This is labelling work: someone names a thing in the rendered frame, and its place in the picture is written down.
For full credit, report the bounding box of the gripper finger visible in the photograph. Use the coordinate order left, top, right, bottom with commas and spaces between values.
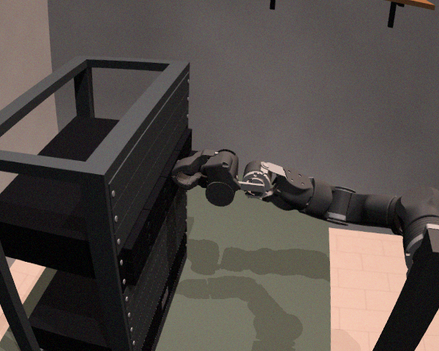
172, 171, 208, 190
171, 149, 218, 176

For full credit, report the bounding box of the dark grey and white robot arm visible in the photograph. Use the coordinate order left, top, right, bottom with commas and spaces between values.
242, 160, 439, 277

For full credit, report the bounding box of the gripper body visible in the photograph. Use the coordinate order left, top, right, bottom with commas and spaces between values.
200, 149, 265, 206

